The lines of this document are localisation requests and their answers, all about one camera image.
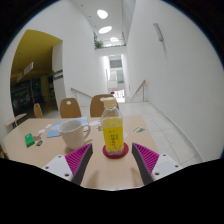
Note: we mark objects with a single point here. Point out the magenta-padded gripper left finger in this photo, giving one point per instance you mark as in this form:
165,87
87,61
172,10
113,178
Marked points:
76,160

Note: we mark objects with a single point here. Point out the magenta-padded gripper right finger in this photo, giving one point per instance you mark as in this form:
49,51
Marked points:
148,159

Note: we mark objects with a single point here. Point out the flat round red coaster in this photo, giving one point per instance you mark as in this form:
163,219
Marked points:
126,151

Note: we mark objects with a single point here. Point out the cream ceramic mug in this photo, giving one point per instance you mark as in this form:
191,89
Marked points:
71,133

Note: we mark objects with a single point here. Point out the printed card with green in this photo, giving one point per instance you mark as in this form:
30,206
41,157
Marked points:
139,129

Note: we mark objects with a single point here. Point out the light blue booklet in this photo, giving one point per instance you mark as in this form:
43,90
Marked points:
53,131

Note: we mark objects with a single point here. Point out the small colourful packet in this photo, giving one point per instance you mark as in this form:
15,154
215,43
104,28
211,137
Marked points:
39,143

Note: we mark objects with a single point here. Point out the small white card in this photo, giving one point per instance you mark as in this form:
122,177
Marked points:
41,131
48,126

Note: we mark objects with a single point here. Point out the clear bottle with yellow drink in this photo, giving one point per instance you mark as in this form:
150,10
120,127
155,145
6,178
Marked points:
112,131

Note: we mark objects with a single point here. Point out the small green box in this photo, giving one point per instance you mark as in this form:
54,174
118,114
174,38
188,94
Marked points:
29,140

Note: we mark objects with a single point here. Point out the wooden stair handrail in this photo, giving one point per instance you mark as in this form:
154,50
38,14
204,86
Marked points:
139,87
81,93

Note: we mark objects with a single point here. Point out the small wooden side table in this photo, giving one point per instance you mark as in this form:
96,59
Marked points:
16,118

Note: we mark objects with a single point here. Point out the white hanging sign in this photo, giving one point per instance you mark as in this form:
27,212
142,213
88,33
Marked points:
26,70

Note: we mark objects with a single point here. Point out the green potted plant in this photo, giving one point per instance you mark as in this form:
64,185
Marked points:
98,44

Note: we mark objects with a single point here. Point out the group of oval ceiling lights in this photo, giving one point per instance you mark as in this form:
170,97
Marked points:
102,14

